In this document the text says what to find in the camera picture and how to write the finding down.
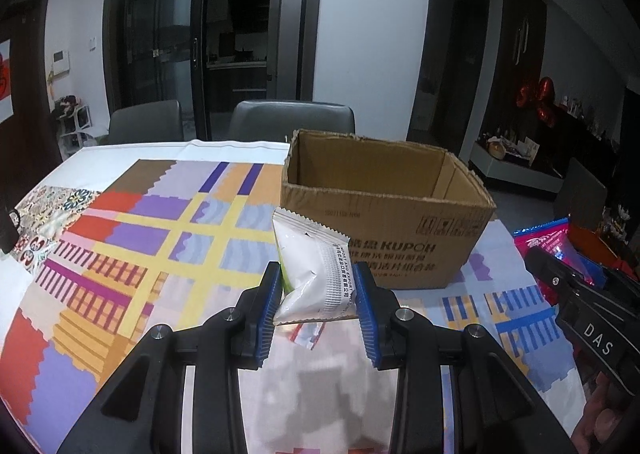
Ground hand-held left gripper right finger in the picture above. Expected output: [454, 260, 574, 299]
[352, 261, 578, 454]

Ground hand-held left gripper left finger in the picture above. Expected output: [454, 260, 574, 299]
[55, 261, 283, 454]

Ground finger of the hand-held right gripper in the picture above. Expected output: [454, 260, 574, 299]
[602, 266, 640, 302]
[524, 246, 608, 307]

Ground pink snack packet blue edge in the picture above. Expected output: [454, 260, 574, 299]
[514, 218, 606, 287]

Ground white snack packet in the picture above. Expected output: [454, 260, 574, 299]
[272, 208, 360, 326]

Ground brown cardboard box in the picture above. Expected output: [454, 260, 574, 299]
[280, 129, 497, 291]

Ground person's right hand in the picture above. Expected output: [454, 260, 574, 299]
[570, 374, 633, 454]

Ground red cloth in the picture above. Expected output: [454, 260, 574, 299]
[605, 254, 640, 281]

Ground red and white wrapper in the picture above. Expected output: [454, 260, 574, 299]
[289, 321, 326, 349]

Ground grey upholstered chair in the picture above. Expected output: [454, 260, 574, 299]
[107, 100, 183, 145]
[227, 100, 356, 141]
[555, 157, 608, 230]

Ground low grey sideboard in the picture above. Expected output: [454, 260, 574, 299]
[470, 141, 566, 194]

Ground colourful patterned tablecloth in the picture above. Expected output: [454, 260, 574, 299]
[0, 159, 588, 454]

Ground red foil balloons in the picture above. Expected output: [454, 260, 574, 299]
[516, 76, 557, 129]

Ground dark room door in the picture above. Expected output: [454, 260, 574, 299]
[440, 0, 491, 160]

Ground floral patterned cloth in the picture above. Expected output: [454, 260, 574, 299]
[12, 185, 103, 275]

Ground white shelf rack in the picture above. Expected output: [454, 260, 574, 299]
[52, 96, 93, 160]

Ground glass sliding door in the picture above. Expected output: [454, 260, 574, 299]
[102, 0, 208, 141]

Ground grey refrigerator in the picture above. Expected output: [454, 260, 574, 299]
[266, 0, 326, 102]

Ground brown entrance door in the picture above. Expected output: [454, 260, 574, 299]
[0, 0, 61, 195]

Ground red and white door poster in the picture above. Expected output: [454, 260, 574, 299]
[0, 39, 15, 122]

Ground dark wardrobe with handles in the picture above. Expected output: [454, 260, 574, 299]
[492, 0, 548, 100]

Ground black object with ring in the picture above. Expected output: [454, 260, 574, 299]
[0, 208, 22, 252]

